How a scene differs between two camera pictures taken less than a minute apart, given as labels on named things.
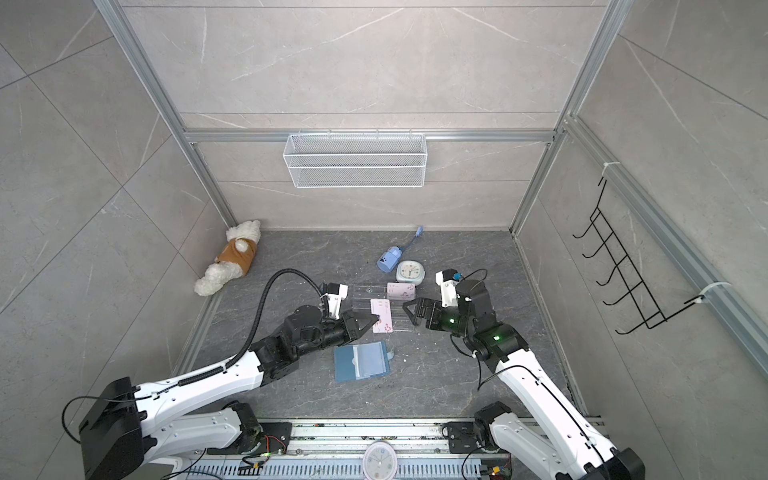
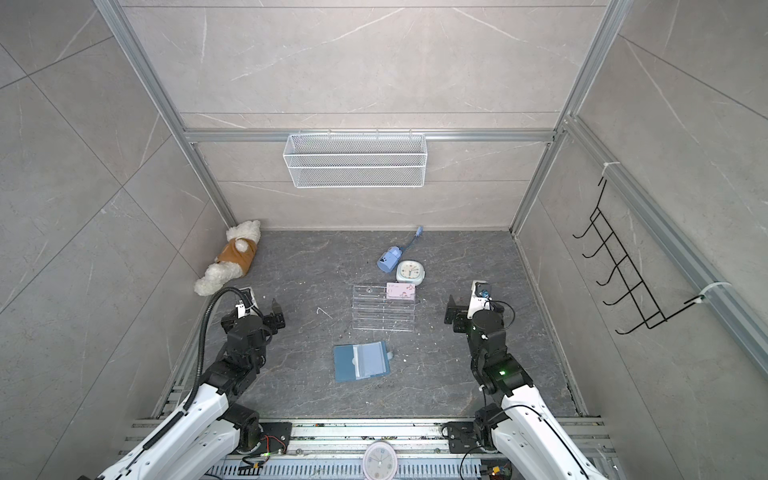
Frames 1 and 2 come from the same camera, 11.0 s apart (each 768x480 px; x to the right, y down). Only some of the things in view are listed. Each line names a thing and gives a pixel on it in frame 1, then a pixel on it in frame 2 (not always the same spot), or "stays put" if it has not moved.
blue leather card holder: (361, 361) stays put
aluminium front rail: (332, 450) stays put
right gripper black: (434, 307) -> (460, 325)
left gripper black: (351, 327) -> (278, 318)
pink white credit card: (400, 291) stays put
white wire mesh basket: (359, 160) stays put
